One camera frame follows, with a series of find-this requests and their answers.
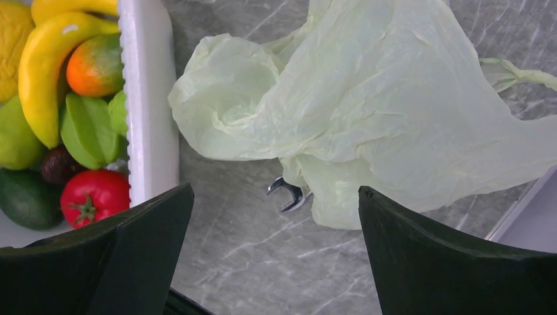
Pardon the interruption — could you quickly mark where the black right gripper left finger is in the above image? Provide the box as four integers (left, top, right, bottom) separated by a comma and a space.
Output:
1, 184, 194, 314

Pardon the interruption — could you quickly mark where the light green plastic bag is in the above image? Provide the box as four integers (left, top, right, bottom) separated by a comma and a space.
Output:
168, 1, 556, 230

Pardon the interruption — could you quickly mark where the yellow fake banana bunch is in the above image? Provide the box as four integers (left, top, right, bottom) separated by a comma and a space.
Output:
18, 10, 119, 148

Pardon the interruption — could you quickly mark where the yellow fake corn cob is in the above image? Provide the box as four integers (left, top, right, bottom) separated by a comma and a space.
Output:
1, 1, 35, 103

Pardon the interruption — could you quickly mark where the orange green fake mango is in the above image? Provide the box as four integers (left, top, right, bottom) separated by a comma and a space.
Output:
66, 33, 125, 97

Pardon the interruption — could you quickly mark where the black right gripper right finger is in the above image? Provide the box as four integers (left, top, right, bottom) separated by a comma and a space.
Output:
358, 186, 556, 314

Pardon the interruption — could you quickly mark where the red fake tomato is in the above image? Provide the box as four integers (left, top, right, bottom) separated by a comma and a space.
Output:
60, 169, 131, 229

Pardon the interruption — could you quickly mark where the dark green fake avocado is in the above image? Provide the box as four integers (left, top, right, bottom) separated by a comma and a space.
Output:
1, 169, 63, 230

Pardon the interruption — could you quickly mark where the green fake star fruit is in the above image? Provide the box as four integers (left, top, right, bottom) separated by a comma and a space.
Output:
60, 93, 122, 169

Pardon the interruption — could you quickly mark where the light green fake pear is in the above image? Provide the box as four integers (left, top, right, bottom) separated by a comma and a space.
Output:
1, 96, 47, 171

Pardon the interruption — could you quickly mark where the silver open-end wrench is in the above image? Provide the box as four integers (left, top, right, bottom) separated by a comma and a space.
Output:
267, 177, 313, 213

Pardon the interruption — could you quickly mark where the white plastic basket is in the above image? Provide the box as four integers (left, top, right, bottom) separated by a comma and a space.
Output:
0, 0, 181, 249

